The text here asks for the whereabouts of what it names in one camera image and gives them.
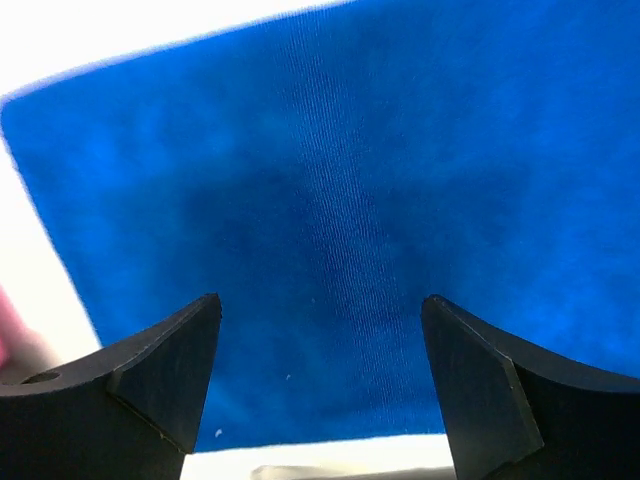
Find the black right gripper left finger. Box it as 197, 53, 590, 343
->
1, 294, 221, 480

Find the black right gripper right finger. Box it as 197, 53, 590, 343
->
421, 295, 639, 480

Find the pink hard-shell suitcase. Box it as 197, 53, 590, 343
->
0, 288, 23, 367

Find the dark blue garment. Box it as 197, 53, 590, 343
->
1, 1, 639, 451

